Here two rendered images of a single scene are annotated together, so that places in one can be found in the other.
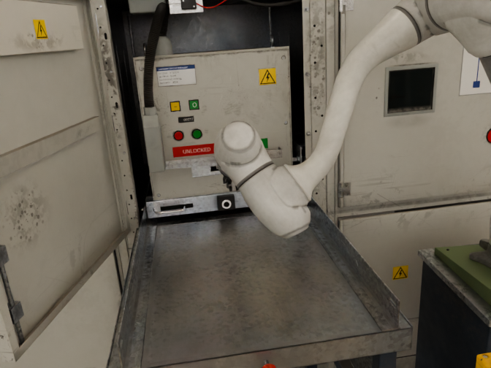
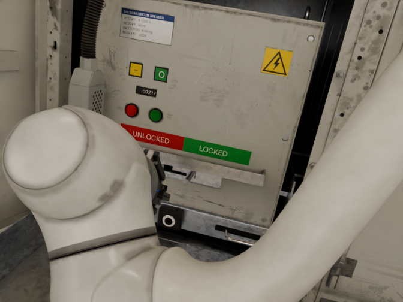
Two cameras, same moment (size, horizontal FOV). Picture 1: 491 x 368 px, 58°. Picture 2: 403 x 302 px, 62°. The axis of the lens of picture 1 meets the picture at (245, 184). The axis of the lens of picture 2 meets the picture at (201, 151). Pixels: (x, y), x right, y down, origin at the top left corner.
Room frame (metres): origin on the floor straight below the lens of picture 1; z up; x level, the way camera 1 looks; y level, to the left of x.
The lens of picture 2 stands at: (0.72, -0.17, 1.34)
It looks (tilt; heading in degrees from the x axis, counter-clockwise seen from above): 19 degrees down; 16
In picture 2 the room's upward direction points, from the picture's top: 10 degrees clockwise
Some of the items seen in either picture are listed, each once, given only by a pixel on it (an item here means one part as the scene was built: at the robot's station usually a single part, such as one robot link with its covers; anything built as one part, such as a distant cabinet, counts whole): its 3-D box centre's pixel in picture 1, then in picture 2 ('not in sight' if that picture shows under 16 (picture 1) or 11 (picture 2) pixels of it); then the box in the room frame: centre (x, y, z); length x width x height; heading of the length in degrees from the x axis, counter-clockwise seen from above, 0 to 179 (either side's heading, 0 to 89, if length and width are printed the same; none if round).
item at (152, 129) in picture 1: (154, 142); (87, 109); (1.33, 0.27, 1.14); 0.08 x 0.05 x 0.17; 7
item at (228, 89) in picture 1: (219, 129); (186, 118); (1.43, 0.07, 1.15); 0.48 x 0.01 x 0.48; 97
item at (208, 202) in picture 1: (225, 198); (174, 211); (1.44, 0.08, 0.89); 0.54 x 0.05 x 0.06; 97
